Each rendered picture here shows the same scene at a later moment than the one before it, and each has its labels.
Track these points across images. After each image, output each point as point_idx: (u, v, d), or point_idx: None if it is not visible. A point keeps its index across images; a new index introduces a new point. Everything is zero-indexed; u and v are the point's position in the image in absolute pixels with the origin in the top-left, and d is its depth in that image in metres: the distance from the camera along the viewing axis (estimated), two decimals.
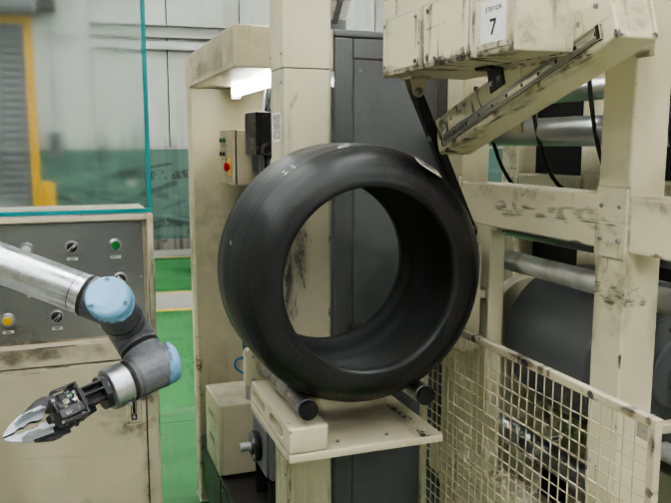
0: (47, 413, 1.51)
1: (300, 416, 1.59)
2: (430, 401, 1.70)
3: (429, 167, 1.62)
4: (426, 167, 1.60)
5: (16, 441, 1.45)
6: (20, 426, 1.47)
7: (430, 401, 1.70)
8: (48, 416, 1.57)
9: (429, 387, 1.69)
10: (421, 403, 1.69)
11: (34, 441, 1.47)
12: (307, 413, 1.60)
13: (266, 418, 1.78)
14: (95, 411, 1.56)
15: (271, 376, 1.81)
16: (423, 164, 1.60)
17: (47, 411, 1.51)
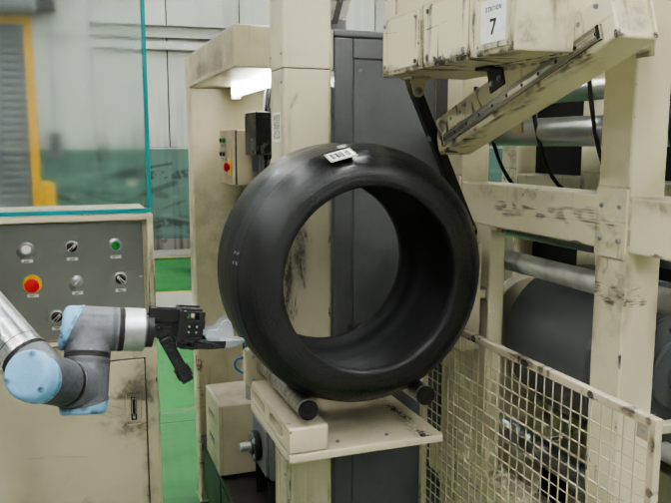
0: None
1: (307, 400, 1.59)
2: (424, 388, 1.69)
3: (341, 152, 1.55)
4: (339, 158, 1.53)
5: (235, 336, 1.64)
6: (229, 338, 1.62)
7: (423, 387, 1.69)
8: (191, 374, 1.59)
9: (418, 401, 1.69)
10: (432, 390, 1.70)
11: None
12: (308, 408, 1.59)
13: (266, 418, 1.78)
14: None
15: None
16: (335, 158, 1.53)
17: (203, 340, 1.59)
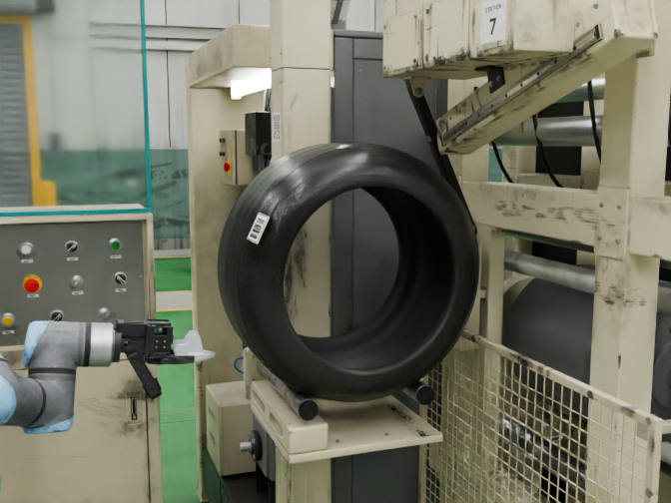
0: None
1: (299, 409, 1.59)
2: (419, 396, 1.68)
3: (257, 224, 1.51)
4: (259, 233, 1.49)
5: (205, 350, 1.62)
6: (198, 352, 1.60)
7: (417, 396, 1.69)
8: (160, 390, 1.57)
9: (428, 403, 1.70)
10: (423, 387, 1.69)
11: None
12: (306, 411, 1.59)
13: (266, 418, 1.78)
14: None
15: None
16: (257, 237, 1.50)
17: (171, 354, 1.57)
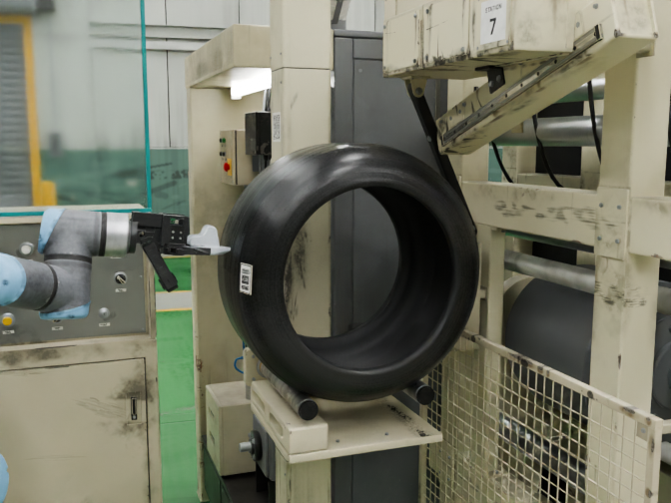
0: None
1: (301, 417, 1.59)
2: (423, 403, 1.69)
3: (243, 274, 1.51)
4: (249, 283, 1.50)
5: (221, 246, 1.61)
6: (215, 247, 1.58)
7: (422, 404, 1.69)
8: (176, 282, 1.55)
9: (433, 394, 1.70)
10: (417, 396, 1.69)
11: None
12: (307, 413, 1.60)
13: (266, 418, 1.78)
14: (142, 246, 1.56)
15: (271, 377, 1.81)
16: (248, 287, 1.50)
17: (187, 247, 1.55)
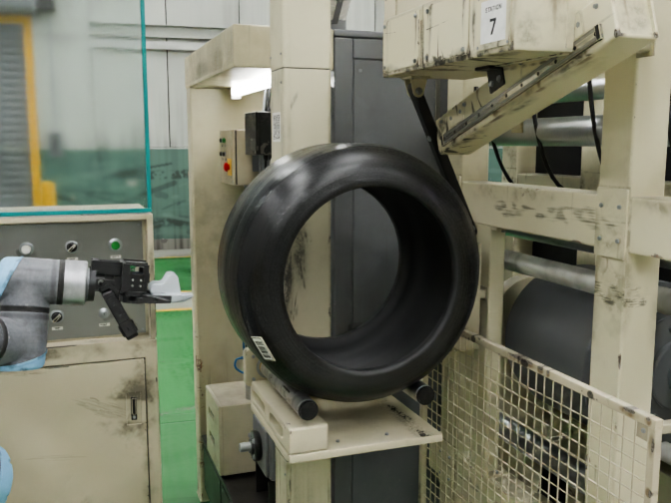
0: None
1: (307, 420, 1.60)
2: (419, 398, 1.68)
3: (259, 346, 1.54)
4: (268, 352, 1.53)
5: (183, 291, 1.59)
6: (176, 293, 1.56)
7: (417, 397, 1.69)
8: (136, 330, 1.53)
9: (429, 402, 1.70)
10: (422, 388, 1.69)
11: None
12: (309, 413, 1.60)
13: (266, 418, 1.78)
14: (102, 292, 1.54)
15: (272, 383, 1.81)
16: (269, 355, 1.54)
17: (148, 294, 1.54)
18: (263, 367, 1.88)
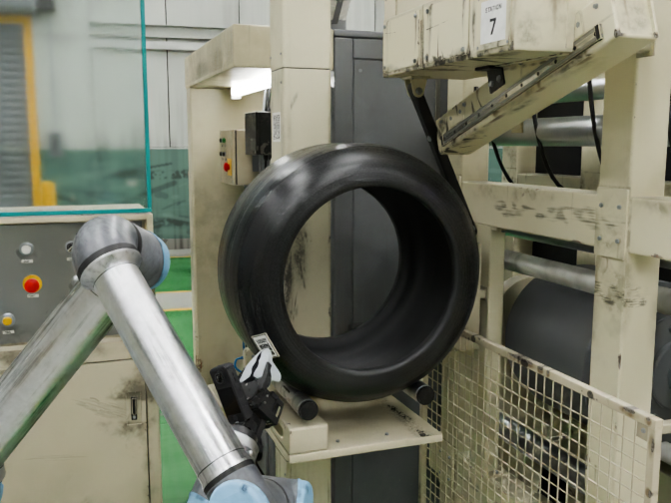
0: (245, 383, 1.48)
1: (307, 420, 1.60)
2: (419, 398, 1.68)
3: (261, 344, 1.55)
4: (272, 348, 1.54)
5: (271, 354, 1.53)
6: None
7: (417, 397, 1.69)
8: None
9: (429, 402, 1.70)
10: (422, 388, 1.69)
11: (271, 363, 1.49)
12: (309, 413, 1.60)
13: None
14: (246, 417, 1.40)
15: (272, 383, 1.81)
16: (273, 352, 1.55)
17: None
18: None
